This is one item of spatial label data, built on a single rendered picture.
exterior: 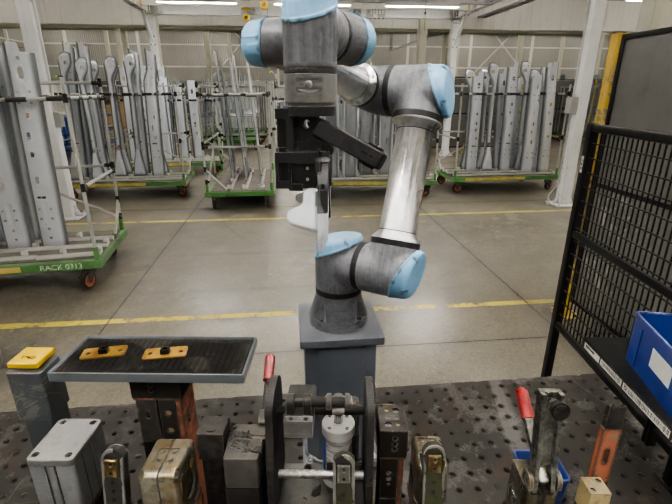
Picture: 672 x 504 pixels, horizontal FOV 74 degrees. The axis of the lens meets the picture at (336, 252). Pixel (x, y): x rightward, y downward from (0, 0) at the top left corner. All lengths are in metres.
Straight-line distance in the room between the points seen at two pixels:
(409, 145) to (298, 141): 0.42
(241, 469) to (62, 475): 0.28
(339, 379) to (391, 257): 0.35
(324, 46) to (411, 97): 0.44
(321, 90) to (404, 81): 0.45
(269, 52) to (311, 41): 0.17
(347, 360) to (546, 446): 0.49
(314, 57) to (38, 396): 0.84
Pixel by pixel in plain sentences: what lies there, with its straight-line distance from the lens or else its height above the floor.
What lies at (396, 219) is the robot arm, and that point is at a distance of 1.01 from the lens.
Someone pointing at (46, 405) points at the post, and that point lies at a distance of 1.12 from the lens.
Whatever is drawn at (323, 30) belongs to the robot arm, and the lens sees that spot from 0.65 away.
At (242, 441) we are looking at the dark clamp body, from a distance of 0.87.
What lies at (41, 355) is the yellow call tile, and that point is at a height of 1.16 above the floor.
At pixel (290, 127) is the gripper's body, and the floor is 1.61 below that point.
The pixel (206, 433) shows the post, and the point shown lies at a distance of 0.87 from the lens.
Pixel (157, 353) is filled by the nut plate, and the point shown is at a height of 1.16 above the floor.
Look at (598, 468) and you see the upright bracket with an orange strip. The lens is 0.93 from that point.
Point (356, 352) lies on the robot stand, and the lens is 1.13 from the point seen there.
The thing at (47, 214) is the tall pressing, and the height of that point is 0.60.
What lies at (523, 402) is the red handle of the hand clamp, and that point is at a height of 1.14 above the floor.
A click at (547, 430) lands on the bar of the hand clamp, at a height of 1.15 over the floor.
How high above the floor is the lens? 1.66
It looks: 20 degrees down
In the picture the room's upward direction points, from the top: straight up
